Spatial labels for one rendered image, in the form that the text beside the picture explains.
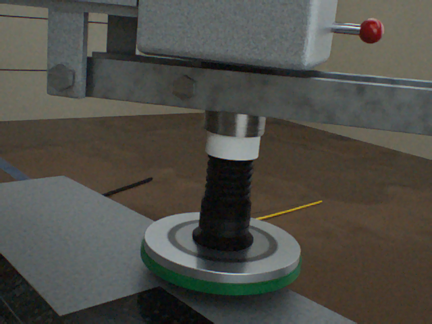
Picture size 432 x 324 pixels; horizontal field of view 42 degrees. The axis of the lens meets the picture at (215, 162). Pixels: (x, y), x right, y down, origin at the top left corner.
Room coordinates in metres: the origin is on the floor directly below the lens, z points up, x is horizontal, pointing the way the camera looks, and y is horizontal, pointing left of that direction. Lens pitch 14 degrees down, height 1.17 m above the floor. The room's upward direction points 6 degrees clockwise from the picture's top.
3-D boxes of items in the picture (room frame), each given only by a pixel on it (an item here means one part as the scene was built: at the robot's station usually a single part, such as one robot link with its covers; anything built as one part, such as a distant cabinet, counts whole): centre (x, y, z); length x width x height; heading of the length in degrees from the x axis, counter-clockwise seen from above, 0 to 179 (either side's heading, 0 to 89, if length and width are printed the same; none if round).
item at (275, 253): (0.72, -0.02, 0.87); 0.21 x 0.21 x 0.01
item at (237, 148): (0.72, -0.02, 1.02); 0.07 x 0.07 x 0.04
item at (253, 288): (0.72, -0.02, 0.87); 0.22 x 0.22 x 0.04
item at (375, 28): (0.76, -0.16, 1.17); 0.08 x 0.03 x 0.03; 75
